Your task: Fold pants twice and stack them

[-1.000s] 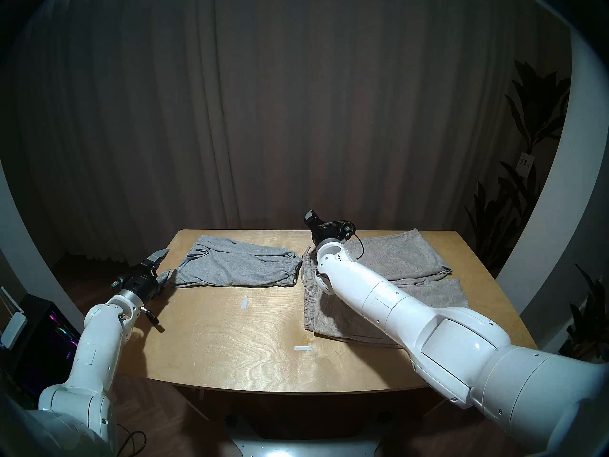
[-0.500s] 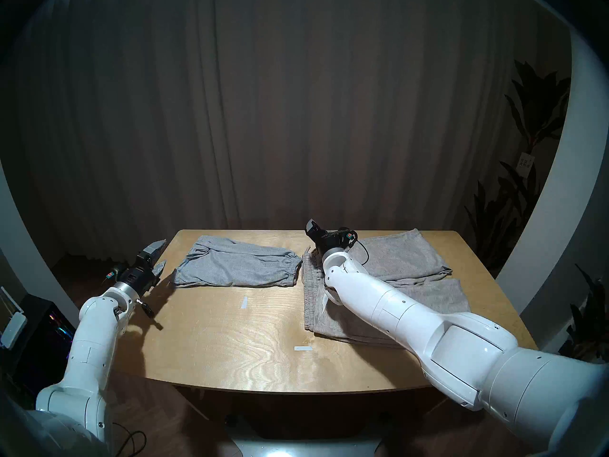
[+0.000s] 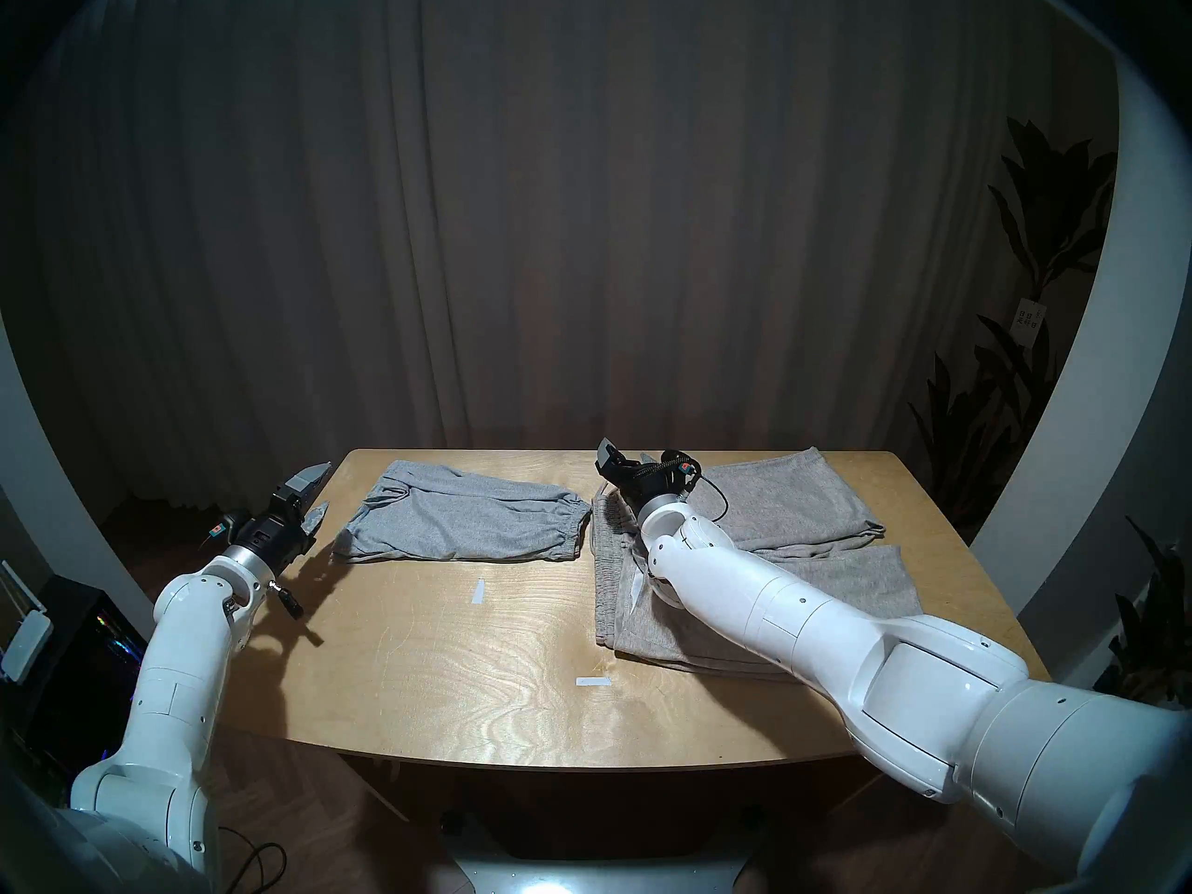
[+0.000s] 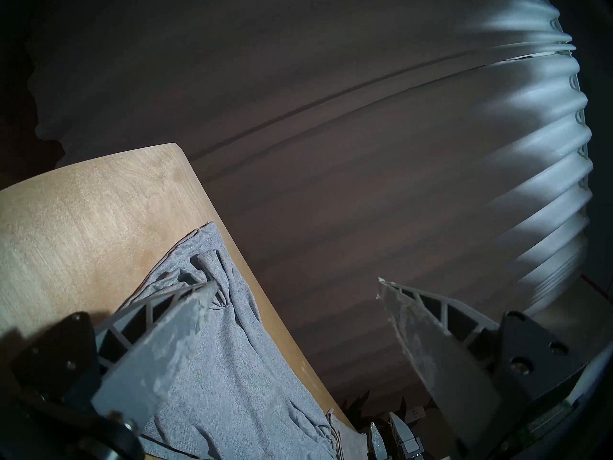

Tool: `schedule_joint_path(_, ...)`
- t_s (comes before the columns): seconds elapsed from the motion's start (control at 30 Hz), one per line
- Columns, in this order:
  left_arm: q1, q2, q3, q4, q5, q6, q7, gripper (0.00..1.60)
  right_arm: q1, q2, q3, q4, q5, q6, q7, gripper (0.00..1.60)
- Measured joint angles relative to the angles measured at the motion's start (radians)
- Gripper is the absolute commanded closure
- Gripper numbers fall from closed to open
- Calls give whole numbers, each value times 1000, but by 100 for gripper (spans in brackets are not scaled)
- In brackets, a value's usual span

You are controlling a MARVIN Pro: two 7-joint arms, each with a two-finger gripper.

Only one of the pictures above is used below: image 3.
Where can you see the light grey shorts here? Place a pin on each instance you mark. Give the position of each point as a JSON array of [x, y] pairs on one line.
[[456, 524]]

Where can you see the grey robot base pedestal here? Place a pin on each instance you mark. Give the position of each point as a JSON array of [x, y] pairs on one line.
[[596, 873]]

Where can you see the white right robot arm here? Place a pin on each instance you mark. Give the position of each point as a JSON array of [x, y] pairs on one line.
[[885, 659]]

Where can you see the tall dark leafy plant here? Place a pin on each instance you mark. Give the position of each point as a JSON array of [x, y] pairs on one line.
[[1024, 389]]

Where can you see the beige sweat shorts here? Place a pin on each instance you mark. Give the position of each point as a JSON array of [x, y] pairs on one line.
[[792, 501]]

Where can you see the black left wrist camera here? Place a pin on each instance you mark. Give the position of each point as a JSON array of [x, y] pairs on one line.
[[223, 527]]

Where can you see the small dark leafy plant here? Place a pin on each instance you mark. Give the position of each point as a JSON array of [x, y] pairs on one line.
[[1155, 622]]

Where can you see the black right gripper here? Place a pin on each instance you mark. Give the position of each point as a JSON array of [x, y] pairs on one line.
[[643, 487]]

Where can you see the white router box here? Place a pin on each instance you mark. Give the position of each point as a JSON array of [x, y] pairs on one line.
[[23, 636]]

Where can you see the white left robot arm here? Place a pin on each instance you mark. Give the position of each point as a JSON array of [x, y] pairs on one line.
[[172, 697]]

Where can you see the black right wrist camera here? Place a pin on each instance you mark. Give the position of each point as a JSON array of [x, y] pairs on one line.
[[680, 467]]

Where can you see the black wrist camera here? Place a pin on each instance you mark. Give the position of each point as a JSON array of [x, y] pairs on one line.
[[680, 467], [223, 527]]

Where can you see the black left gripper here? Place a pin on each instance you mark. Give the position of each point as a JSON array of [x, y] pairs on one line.
[[275, 529]]

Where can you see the white plant tag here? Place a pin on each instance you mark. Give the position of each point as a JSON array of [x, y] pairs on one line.
[[1027, 322]]

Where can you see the light wooden table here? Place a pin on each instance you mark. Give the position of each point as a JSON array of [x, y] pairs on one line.
[[447, 678]]

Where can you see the brown pleated curtain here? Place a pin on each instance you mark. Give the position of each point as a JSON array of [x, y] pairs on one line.
[[559, 203]]

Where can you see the black computer tower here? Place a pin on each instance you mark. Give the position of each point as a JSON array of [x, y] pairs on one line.
[[65, 678]]

